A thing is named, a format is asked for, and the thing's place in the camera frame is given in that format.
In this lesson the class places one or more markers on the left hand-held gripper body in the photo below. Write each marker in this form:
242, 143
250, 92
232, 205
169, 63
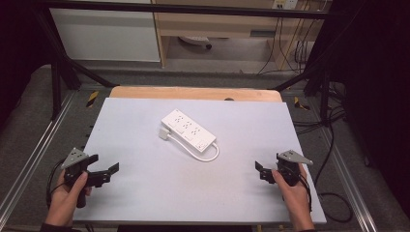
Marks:
74, 158

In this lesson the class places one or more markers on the white cabinet panel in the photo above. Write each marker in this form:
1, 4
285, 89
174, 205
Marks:
104, 32

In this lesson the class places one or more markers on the aluminium rail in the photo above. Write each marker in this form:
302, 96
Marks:
349, 183
32, 154

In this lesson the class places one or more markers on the yellow black tape strip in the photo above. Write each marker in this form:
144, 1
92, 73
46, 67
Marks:
92, 99
299, 103

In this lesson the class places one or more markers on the white wall socket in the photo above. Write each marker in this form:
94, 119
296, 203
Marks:
285, 4

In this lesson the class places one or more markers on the wooden table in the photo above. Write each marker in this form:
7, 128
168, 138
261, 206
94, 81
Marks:
193, 93

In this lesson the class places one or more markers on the person's right hand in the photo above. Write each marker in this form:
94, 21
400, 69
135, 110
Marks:
294, 197

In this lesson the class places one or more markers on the person's left hand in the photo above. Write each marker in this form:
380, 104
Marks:
64, 199

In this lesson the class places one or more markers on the dark curtain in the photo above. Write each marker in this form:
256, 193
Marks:
19, 42
377, 96

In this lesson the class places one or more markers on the light wooden desk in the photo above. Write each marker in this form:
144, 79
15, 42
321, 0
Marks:
222, 27

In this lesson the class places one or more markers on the white plug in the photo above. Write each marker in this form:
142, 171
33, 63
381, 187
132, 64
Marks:
163, 133

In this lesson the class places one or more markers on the white power strip with black plug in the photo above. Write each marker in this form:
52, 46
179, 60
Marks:
196, 40

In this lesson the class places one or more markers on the black metal frame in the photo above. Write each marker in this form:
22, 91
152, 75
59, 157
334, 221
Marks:
58, 64

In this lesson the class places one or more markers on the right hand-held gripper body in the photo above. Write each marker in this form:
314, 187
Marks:
294, 157

